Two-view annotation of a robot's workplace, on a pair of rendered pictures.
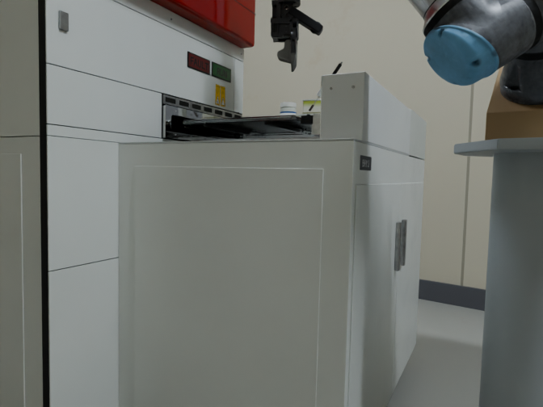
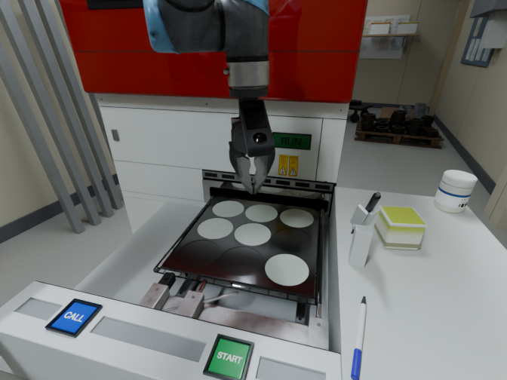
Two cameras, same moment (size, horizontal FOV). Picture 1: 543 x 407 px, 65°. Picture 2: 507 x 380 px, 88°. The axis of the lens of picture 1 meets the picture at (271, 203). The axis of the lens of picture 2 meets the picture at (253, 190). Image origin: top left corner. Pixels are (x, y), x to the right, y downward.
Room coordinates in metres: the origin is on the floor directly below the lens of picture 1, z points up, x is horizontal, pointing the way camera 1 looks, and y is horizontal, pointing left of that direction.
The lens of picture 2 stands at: (1.24, -0.54, 1.34)
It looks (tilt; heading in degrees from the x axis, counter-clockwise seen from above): 28 degrees down; 77
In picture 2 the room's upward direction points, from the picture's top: straight up
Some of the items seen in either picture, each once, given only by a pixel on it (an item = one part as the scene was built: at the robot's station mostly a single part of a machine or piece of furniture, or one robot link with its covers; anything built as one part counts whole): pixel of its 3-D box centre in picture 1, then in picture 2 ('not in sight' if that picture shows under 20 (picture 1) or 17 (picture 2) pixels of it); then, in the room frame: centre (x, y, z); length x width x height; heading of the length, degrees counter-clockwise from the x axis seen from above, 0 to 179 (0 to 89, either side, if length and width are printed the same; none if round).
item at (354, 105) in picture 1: (374, 123); (157, 365); (1.15, -0.27, 0.89); 0.55 x 0.09 x 0.14; 153
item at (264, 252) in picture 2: (265, 127); (252, 234); (1.37, 0.03, 0.90); 0.34 x 0.34 x 0.01; 63
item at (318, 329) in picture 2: not in sight; (317, 342); (1.41, -0.29, 0.89); 0.08 x 0.03 x 0.03; 63
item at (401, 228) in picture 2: (313, 109); (398, 227); (1.66, -0.15, 1.00); 0.07 x 0.07 x 0.07; 72
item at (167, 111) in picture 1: (208, 128); (263, 197); (1.46, 0.22, 0.89); 0.44 x 0.02 x 0.10; 153
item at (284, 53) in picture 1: (286, 55); (244, 171); (1.34, -0.04, 1.11); 0.06 x 0.03 x 0.09; 84
